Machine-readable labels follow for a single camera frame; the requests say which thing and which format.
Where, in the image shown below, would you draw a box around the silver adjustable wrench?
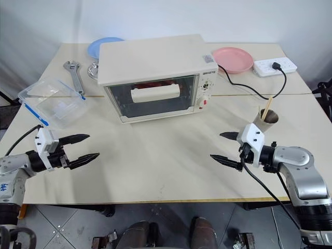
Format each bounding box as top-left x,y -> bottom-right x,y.
63,60 -> 85,95

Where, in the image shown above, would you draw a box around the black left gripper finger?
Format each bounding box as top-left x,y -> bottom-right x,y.
67,152 -> 101,171
58,133 -> 91,146

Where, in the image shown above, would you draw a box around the metal chopstick cup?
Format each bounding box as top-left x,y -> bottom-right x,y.
252,104 -> 280,133

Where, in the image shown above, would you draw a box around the black power cable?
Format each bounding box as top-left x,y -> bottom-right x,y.
217,62 -> 287,101

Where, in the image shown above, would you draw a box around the white toaster oven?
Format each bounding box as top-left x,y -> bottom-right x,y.
97,34 -> 218,125

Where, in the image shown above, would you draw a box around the white power strip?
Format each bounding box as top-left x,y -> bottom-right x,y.
253,58 -> 298,78

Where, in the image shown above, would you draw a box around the pink plate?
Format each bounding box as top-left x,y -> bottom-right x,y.
212,47 -> 255,75

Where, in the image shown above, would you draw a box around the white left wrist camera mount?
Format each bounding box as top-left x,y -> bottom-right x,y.
34,127 -> 60,172

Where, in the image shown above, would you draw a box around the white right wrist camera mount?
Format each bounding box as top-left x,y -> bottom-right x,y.
237,123 -> 266,168

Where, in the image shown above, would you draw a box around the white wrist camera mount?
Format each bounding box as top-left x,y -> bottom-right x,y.
34,127 -> 60,172
237,123 -> 266,168

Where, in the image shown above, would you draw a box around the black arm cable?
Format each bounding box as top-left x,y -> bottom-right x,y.
4,124 -> 44,157
240,152 -> 302,232

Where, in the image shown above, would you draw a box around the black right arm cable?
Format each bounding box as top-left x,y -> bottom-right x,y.
240,152 -> 302,232

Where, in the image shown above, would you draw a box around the clear container with blue clips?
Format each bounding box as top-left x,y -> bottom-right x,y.
17,78 -> 88,130

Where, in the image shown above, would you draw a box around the black frame with strap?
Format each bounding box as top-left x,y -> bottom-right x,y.
0,60 -> 22,130

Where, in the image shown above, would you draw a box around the wooden chopstick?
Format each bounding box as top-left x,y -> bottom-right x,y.
261,96 -> 274,121

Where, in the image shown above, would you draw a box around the blue plate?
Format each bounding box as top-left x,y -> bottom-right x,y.
87,37 -> 126,60

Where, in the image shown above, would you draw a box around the black stand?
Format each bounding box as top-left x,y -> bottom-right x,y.
312,81 -> 332,118

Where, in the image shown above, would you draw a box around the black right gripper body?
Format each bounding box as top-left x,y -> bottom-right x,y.
238,143 -> 257,165

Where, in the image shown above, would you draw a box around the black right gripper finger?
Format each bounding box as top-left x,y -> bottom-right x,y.
210,154 -> 244,172
219,131 -> 240,143

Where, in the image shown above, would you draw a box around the shiny metal bowl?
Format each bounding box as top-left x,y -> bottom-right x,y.
87,60 -> 101,80

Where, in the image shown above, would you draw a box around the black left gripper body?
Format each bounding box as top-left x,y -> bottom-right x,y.
48,145 -> 71,170

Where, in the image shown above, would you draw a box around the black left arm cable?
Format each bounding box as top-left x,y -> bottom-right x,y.
4,124 -> 44,157

